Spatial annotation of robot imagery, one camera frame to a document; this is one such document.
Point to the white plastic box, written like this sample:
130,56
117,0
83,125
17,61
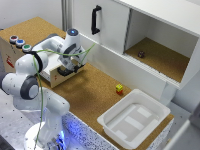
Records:
133,120

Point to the wooden drawer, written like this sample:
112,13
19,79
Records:
71,78

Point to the purple block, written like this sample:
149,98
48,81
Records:
141,54

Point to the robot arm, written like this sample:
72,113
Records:
28,85

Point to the wooden drawer box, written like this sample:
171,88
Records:
31,28

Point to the green button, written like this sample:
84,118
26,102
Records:
26,47

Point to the white cabinet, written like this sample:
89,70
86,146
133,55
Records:
173,13

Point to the red button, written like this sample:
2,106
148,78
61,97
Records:
14,39

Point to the yellow block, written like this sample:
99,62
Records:
119,87

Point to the white sliding door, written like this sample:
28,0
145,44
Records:
113,23

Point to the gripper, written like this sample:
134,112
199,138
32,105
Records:
70,60

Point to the blue button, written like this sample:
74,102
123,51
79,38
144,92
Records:
20,42

